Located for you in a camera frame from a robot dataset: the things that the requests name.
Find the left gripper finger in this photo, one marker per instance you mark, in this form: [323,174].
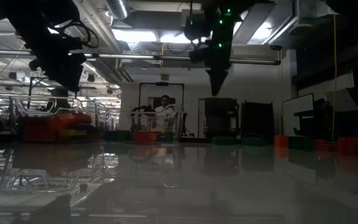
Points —
[70,74]

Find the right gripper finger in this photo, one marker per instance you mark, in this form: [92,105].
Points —
[217,81]

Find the long red block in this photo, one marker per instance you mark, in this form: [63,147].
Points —
[34,121]
[83,118]

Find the long orange block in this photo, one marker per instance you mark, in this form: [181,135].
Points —
[64,120]

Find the long yellow block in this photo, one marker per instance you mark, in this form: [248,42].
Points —
[73,133]

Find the small blue block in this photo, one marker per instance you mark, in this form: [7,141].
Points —
[111,136]

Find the small green block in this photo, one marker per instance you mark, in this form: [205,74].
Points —
[125,136]
[168,137]

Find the small red block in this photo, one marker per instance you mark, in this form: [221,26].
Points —
[145,137]

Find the black cabinet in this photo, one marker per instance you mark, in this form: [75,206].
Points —
[222,115]
[256,118]

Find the ceiling light panel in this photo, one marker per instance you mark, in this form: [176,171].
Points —
[172,38]
[135,35]

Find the clear plastic bin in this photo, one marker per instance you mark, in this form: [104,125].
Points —
[14,105]
[179,118]

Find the person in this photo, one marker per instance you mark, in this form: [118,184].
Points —
[165,107]

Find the long ceiling pipe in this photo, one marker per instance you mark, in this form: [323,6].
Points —
[135,57]

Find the whiteboard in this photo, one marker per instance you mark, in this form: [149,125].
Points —
[297,109]

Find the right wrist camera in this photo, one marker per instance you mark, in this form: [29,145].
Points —
[196,28]

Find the black station frame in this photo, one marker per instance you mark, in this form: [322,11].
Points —
[161,84]

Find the silver round ventilation duct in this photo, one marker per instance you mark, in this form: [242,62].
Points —
[117,7]

